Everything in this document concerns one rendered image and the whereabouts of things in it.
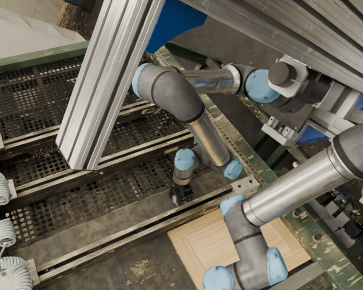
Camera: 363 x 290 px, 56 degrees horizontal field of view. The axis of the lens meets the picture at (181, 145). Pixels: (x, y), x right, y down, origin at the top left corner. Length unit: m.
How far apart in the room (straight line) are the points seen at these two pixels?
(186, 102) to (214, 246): 0.72
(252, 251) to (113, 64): 0.53
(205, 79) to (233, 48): 1.89
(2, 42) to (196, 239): 3.81
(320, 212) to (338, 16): 1.14
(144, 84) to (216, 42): 2.22
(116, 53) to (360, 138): 0.44
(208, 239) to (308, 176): 0.85
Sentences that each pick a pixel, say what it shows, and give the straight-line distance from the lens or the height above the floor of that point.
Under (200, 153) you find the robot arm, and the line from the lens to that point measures 1.31.
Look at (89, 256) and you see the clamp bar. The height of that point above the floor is 1.62.
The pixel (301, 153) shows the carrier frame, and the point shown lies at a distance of 2.37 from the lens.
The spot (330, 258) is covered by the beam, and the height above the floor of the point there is 0.86.
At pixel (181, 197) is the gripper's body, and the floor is 1.31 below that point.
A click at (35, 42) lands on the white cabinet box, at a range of 4.85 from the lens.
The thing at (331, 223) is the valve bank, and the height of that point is 0.74.
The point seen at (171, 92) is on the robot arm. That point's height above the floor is 1.65.
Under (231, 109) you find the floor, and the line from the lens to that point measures 2.94.
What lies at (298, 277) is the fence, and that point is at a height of 1.00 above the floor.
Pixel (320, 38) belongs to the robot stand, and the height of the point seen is 1.69.
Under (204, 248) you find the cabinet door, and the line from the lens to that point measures 1.48.
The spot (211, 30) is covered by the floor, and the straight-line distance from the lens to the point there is 3.32.
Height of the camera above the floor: 2.29
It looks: 44 degrees down
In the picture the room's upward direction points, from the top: 84 degrees counter-clockwise
